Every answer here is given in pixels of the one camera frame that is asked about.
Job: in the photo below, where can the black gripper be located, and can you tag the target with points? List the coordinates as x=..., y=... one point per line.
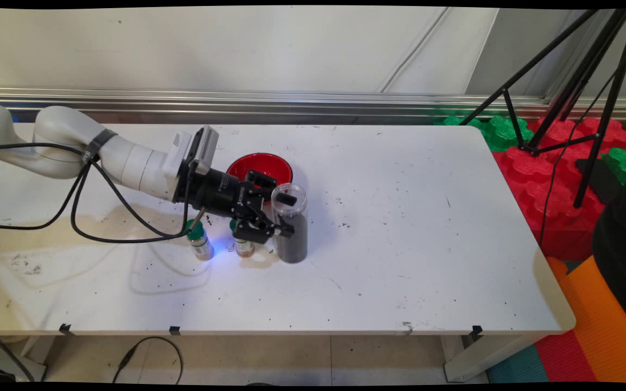
x=218, y=193

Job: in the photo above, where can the clear plastic jar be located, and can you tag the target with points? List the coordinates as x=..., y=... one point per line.
x=294, y=250

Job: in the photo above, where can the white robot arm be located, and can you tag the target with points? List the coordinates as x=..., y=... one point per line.
x=63, y=130

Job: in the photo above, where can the green cap spice bottle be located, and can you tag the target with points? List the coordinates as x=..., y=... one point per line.
x=202, y=250
x=244, y=248

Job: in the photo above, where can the red bowl black rim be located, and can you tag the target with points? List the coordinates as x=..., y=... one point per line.
x=269, y=163

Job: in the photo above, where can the white table leg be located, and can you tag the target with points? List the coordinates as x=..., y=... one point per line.
x=476, y=358
x=30, y=358

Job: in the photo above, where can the red foam block stack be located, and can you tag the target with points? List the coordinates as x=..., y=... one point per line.
x=530, y=184

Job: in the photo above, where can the teal foam mat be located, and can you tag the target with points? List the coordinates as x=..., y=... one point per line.
x=519, y=366

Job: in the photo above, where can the black tripod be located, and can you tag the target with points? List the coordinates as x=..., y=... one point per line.
x=590, y=163

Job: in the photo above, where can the red foam mat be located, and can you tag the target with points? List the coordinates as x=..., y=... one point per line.
x=563, y=358

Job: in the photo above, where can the black round object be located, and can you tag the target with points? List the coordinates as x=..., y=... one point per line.
x=623, y=244

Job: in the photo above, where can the orange foam mat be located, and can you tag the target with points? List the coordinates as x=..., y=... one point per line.
x=606, y=336

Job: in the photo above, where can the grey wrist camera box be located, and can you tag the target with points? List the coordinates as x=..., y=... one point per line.
x=205, y=146

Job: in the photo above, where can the aluminium wall rail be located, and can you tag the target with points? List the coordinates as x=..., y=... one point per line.
x=345, y=103

